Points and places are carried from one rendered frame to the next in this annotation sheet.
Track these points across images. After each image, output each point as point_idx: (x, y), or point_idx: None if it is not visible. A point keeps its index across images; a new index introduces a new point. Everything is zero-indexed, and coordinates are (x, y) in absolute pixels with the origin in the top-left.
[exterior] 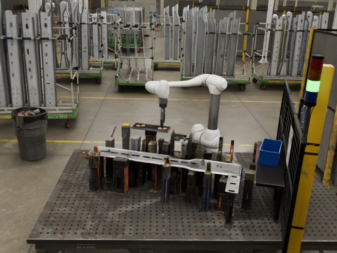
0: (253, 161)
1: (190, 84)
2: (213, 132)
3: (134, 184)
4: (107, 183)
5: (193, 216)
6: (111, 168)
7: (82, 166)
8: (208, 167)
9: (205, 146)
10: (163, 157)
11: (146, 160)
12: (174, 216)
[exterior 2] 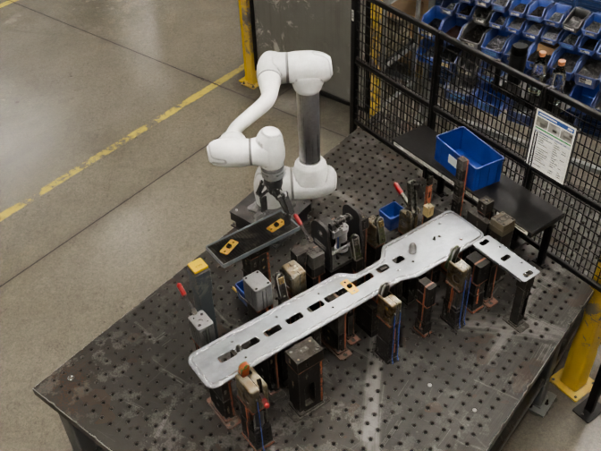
0: (461, 191)
1: (275, 98)
2: (323, 166)
3: None
4: None
5: (462, 348)
6: None
7: (136, 412)
8: (455, 255)
9: (305, 199)
10: (339, 284)
11: (331, 313)
12: (444, 372)
